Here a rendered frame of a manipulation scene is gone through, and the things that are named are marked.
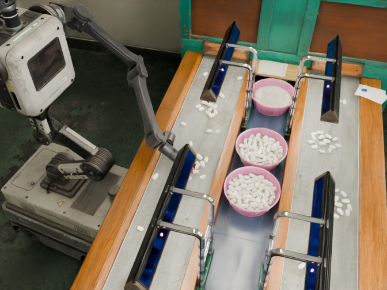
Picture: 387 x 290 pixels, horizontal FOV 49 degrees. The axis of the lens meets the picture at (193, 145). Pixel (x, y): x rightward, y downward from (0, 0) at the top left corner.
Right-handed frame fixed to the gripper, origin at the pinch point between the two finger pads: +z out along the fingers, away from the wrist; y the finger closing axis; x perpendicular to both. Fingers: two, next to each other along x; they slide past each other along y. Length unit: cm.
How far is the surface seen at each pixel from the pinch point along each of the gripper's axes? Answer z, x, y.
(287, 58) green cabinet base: 23, -28, 96
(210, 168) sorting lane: 7.2, -4.9, 3.4
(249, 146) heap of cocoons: 19.1, -16.2, 22.8
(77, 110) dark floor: -43, 139, 98
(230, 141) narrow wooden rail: 10.3, -11.0, 22.2
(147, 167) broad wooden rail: -16.7, 13.0, -5.3
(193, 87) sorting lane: -11, 11, 63
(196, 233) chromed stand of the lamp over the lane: -12, -38, -56
